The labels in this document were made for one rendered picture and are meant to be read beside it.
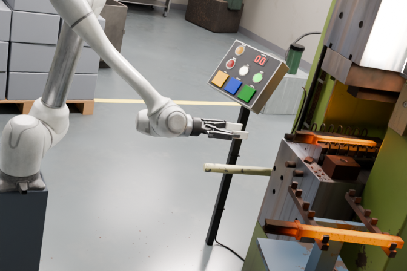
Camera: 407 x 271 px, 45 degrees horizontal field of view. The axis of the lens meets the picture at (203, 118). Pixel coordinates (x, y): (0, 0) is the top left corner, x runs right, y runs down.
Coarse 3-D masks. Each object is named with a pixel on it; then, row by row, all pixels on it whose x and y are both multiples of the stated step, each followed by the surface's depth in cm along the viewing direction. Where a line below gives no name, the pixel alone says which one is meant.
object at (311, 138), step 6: (300, 132) 205; (306, 132) 206; (312, 132) 208; (294, 138) 205; (300, 138) 206; (306, 138) 207; (312, 138) 207; (318, 138) 207; (324, 138) 208; (330, 138) 210; (336, 138) 211; (342, 138) 213; (348, 138) 215; (366, 144) 215; (372, 144) 216
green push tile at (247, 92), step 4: (244, 88) 243; (248, 88) 242; (252, 88) 240; (240, 92) 243; (244, 92) 242; (248, 92) 241; (252, 92) 239; (240, 96) 242; (244, 96) 241; (248, 96) 240; (252, 96) 239; (244, 100) 240; (248, 100) 239
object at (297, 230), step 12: (264, 228) 135; (276, 228) 135; (288, 228) 135; (300, 228) 135; (312, 228) 137; (324, 228) 139; (336, 240) 138; (348, 240) 139; (360, 240) 139; (372, 240) 140; (384, 240) 140; (396, 240) 141
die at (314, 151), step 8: (336, 136) 219; (344, 136) 221; (352, 136) 227; (360, 136) 229; (304, 144) 216; (312, 144) 210; (320, 144) 205; (328, 144) 207; (344, 144) 210; (352, 144) 212; (360, 144) 213; (312, 152) 209; (320, 152) 203; (336, 152) 205; (344, 152) 206; (352, 152) 207; (360, 152) 208; (368, 152) 209; (376, 152) 211; (320, 160) 205
